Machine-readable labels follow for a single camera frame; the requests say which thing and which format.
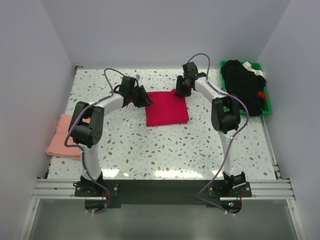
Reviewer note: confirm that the folded peach t shirt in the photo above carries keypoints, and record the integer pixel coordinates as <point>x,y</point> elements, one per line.
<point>57,147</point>

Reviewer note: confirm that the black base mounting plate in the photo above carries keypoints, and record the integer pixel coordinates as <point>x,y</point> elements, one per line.
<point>116,193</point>

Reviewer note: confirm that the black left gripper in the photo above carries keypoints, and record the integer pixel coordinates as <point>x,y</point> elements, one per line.
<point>144,100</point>

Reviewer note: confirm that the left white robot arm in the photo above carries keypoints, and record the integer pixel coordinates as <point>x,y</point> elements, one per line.
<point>86,129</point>

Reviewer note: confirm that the magenta red t shirt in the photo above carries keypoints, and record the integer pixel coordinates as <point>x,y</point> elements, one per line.
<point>167,109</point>

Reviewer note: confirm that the black t shirt in bin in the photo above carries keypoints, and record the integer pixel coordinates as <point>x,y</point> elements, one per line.
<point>245,85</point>

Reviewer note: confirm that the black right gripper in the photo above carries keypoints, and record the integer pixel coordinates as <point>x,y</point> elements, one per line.
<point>179,89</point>

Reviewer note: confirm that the white garment in bin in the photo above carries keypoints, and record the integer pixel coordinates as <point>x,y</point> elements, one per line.
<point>248,67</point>

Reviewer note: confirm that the red garment in bin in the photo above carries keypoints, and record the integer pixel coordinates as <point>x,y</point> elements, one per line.
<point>262,95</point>

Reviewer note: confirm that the aluminium rail frame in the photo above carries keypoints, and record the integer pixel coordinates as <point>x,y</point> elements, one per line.
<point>277,189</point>

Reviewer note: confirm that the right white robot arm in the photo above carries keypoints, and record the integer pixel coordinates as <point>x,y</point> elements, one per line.
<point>225,119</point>

